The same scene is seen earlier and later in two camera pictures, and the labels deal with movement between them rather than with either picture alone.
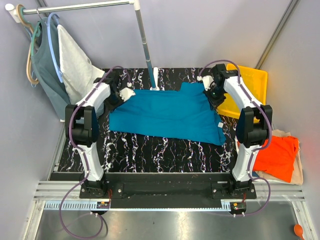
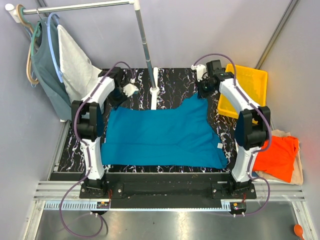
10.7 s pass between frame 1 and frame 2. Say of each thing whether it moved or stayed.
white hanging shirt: stayed
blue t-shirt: moved
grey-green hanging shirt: stayed
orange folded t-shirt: stayed
